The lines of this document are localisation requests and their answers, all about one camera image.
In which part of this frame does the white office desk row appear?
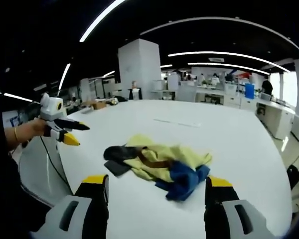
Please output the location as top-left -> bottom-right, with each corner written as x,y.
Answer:
150,81 -> 257,110

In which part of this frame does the yellow blue black garment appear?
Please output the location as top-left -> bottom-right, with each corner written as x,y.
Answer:
103,133 -> 213,203

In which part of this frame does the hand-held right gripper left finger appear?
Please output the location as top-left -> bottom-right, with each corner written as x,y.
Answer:
29,174 -> 110,239

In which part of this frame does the black chair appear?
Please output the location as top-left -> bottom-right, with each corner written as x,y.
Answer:
286,163 -> 299,191

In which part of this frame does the long ceiling light strip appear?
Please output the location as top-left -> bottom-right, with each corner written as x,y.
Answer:
167,51 -> 291,73
79,0 -> 127,43
57,63 -> 72,97

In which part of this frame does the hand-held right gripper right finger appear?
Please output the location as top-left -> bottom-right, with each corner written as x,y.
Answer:
204,175 -> 277,239

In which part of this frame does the white square pillar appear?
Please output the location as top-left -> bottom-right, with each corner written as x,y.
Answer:
118,38 -> 162,101

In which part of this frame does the blue barrel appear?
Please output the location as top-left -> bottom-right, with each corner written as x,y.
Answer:
245,83 -> 256,100

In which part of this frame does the cardboard box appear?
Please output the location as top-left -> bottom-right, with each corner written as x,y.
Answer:
90,100 -> 108,111

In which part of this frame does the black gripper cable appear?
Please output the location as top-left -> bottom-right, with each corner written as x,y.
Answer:
39,135 -> 74,196

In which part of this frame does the person's dark clothing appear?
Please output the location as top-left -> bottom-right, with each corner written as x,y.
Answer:
0,109 -> 56,239

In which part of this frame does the person's left hand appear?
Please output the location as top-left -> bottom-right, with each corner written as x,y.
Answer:
28,118 -> 50,137

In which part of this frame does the white side counter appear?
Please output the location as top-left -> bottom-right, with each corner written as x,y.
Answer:
255,99 -> 297,140

